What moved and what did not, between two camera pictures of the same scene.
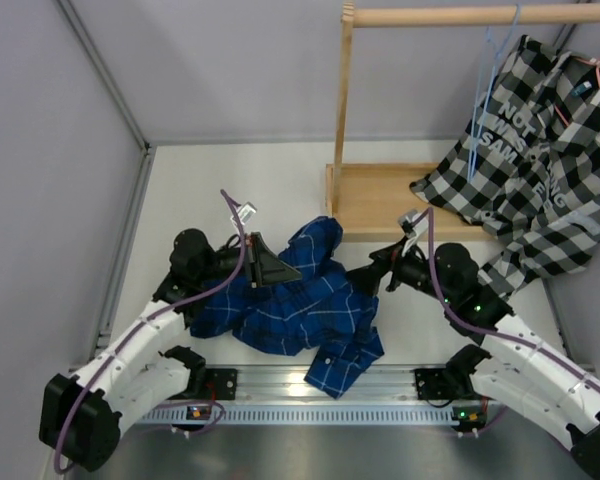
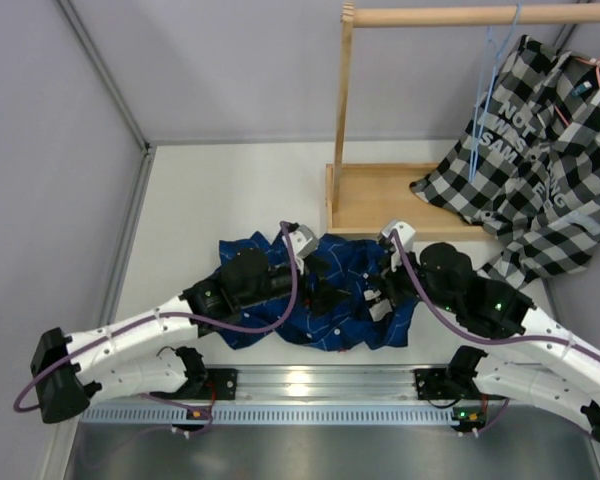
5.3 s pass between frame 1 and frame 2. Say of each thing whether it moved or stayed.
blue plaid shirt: moved
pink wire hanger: stayed
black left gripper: moved
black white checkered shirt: stayed
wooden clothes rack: stayed
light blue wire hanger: stayed
